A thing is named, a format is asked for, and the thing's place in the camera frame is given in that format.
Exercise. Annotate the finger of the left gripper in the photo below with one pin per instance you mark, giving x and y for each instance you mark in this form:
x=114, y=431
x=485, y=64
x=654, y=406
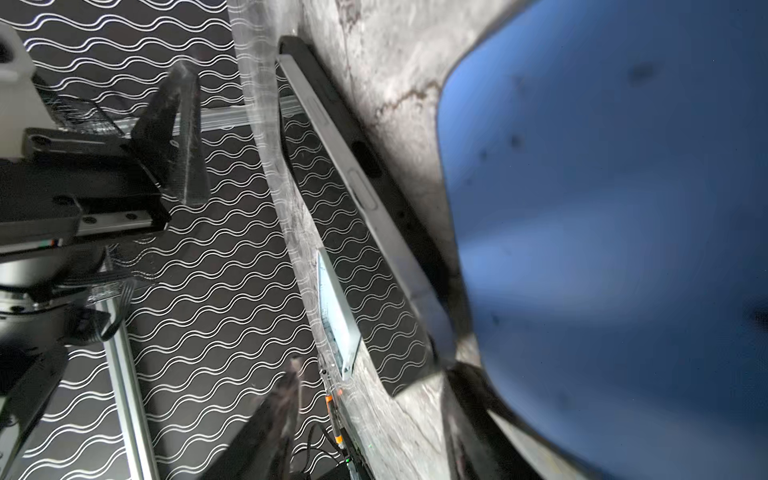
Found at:
x=167, y=137

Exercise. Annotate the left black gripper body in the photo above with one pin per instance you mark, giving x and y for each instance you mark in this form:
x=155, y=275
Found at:
x=72, y=190

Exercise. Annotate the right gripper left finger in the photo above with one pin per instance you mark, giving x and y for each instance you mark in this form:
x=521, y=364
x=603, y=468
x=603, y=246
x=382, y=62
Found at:
x=262, y=449

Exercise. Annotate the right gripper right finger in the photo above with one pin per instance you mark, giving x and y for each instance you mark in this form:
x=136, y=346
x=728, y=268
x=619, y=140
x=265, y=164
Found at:
x=476, y=447

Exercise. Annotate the black smartphone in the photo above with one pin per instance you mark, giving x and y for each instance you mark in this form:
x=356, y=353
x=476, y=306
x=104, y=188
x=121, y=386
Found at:
x=404, y=326

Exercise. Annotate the black phone case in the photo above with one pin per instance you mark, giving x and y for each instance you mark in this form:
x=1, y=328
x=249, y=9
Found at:
x=414, y=233

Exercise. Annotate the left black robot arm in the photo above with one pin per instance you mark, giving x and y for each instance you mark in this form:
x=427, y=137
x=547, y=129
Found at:
x=48, y=303

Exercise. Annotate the light green phone case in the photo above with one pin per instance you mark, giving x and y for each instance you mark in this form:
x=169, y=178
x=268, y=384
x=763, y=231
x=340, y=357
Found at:
x=336, y=316

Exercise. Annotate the blue phone case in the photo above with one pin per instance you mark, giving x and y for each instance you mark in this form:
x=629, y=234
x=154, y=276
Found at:
x=605, y=163

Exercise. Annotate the black wire basket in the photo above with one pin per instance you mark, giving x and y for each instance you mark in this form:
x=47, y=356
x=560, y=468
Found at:
x=77, y=114

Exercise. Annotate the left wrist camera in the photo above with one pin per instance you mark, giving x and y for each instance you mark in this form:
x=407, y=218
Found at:
x=21, y=104

